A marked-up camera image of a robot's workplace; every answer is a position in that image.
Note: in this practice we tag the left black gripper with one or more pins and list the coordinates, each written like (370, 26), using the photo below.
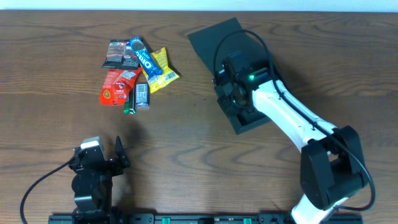
(106, 162)

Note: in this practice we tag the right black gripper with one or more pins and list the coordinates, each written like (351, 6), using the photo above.
(227, 106)

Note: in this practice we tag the black box with lid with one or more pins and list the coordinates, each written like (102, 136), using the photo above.
(217, 42)

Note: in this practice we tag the blue Oreo packet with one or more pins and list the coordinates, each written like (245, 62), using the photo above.
(149, 65)

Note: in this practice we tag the black snack packet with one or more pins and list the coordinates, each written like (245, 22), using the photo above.
(120, 56)

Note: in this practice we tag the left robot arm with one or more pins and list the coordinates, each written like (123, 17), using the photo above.
(93, 183)

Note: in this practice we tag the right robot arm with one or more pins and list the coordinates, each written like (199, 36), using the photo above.
(332, 165)

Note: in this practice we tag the green wrapped candy stick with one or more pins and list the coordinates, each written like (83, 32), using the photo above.
(129, 105)

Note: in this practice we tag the orange Reese's packet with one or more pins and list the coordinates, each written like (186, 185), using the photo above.
(117, 86)

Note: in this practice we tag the small blue carton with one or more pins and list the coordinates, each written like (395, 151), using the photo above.
(142, 95)

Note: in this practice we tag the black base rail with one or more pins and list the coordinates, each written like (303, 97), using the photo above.
(262, 218)

